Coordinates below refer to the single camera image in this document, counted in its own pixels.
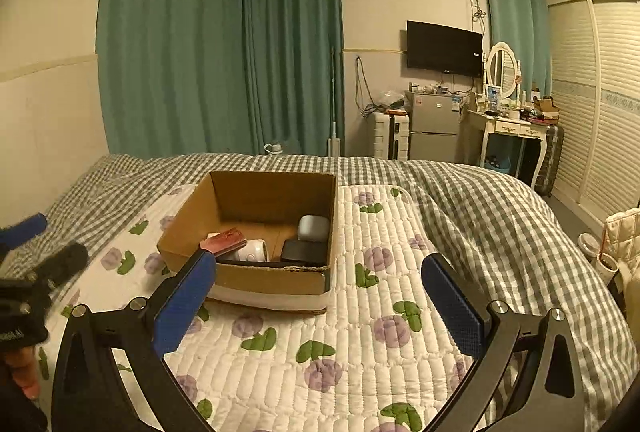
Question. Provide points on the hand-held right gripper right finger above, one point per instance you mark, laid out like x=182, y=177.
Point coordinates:
x=452, y=307

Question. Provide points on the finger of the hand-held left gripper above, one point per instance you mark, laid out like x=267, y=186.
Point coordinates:
x=62, y=262
x=22, y=229

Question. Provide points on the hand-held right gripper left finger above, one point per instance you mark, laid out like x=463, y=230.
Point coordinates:
x=182, y=309

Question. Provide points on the reddish pouch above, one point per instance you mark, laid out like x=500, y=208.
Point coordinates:
x=225, y=240

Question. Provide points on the white round gadget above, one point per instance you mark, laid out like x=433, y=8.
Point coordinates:
x=251, y=252

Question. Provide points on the cardboard box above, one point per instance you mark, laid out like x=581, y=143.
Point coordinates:
x=280, y=282

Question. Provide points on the dark grey portable drive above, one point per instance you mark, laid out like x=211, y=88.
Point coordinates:
x=302, y=252

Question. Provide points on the light blue earbud case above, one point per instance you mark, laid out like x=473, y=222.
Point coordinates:
x=314, y=228

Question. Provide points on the person's left hand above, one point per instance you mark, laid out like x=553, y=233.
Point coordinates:
x=27, y=372

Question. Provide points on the grey checked blanket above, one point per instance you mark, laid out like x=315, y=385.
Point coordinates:
x=500, y=232

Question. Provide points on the floral quilted mat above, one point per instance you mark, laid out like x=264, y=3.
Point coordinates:
x=360, y=322

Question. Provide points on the white cup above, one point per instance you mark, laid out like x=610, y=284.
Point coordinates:
x=589, y=244
x=608, y=268

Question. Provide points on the blue bin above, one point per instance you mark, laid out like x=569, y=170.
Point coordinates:
x=497, y=162

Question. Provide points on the silver hard suitcase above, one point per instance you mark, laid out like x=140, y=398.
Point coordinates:
x=549, y=159

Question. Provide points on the silver small fridge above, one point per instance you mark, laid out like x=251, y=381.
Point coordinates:
x=434, y=127

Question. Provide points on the cream quilted jacket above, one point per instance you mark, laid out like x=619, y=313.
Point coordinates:
x=625, y=242

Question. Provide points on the small white floor gadget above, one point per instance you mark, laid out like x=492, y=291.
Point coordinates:
x=272, y=148

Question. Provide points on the white ribbed suitcase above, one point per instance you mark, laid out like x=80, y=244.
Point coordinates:
x=384, y=134

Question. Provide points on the white dressing table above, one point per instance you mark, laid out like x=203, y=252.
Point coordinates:
x=505, y=127

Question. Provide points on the small brown box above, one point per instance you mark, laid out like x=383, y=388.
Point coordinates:
x=546, y=107

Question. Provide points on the white mop pole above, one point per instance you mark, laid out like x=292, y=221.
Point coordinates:
x=333, y=102

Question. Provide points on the oval vanity mirror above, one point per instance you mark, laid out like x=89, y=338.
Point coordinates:
x=501, y=69

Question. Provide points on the wide teal curtain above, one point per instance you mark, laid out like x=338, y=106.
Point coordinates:
x=170, y=37

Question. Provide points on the white louvred wardrobe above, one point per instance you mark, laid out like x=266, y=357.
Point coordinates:
x=600, y=112

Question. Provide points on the teal corner curtain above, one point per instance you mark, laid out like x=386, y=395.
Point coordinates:
x=295, y=47

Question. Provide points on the narrow teal curtain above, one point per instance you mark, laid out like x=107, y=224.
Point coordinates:
x=515, y=22

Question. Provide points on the black wall television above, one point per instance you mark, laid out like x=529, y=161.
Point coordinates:
x=444, y=48

